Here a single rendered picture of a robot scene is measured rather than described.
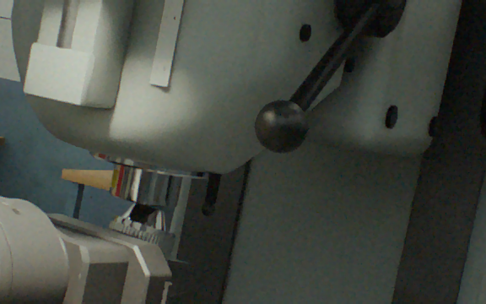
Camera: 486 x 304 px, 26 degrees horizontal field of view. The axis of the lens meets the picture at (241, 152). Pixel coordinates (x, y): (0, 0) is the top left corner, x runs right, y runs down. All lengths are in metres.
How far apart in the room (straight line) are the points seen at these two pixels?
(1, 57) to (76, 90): 5.51
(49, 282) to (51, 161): 5.24
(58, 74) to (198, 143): 0.10
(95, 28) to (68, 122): 0.08
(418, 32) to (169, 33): 0.27
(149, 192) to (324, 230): 0.39
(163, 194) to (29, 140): 5.24
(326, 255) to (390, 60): 0.34
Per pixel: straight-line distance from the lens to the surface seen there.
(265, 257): 1.09
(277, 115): 0.57
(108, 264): 0.64
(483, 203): 1.02
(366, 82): 0.77
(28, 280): 0.60
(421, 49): 0.84
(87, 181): 4.75
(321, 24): 0.69
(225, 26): 0.61
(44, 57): 0.61
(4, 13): 6.12
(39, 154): 5.89
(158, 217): 0.72
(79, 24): 0.60
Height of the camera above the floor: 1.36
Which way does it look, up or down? 3 degrees down
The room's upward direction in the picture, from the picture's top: 11 degrees clockwise
